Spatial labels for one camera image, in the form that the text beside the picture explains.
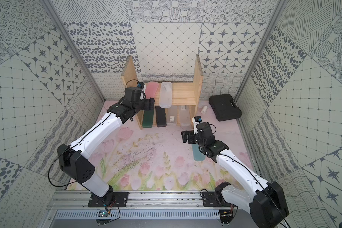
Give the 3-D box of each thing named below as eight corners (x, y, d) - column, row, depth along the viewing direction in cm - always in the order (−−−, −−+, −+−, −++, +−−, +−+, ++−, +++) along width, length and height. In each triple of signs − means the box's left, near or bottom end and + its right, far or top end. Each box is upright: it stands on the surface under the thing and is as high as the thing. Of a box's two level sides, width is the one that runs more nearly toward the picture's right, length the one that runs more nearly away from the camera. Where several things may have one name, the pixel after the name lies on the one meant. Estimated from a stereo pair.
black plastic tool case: (218, 122, 108) (219, 118, 104) (207, 100, 123) (208, 96, 119) (241, 117, 111) (244, 114, 107) (228, 97, 126) (229, 93, 122)
